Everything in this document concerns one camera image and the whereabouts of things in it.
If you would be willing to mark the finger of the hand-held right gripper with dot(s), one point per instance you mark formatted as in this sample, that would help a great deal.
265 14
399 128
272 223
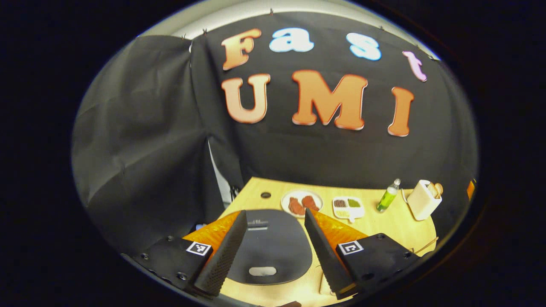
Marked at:
471 189

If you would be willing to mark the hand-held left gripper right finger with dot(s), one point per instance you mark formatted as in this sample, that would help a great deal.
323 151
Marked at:
326 256

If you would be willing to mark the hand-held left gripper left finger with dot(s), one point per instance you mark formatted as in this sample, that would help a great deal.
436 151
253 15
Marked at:
224 256

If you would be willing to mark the toast bread slice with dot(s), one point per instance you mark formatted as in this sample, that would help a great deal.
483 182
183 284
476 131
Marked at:
432 190
439 189

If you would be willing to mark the white divided dish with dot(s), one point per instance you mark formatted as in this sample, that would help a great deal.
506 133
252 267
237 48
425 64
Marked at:
349 208

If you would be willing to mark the white toaster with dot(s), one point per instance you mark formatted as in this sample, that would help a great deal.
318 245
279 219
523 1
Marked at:
420 202

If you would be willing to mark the red meat slice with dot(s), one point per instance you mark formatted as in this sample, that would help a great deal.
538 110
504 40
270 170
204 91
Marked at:
295 206
310 203

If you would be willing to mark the round white plate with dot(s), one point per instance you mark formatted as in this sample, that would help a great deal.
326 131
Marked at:
303 194

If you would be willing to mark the green label drink bottle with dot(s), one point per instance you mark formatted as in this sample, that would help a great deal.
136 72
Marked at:
387 199

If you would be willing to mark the row of black cloth clips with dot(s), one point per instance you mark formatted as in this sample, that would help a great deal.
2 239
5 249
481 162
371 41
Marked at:
271 11

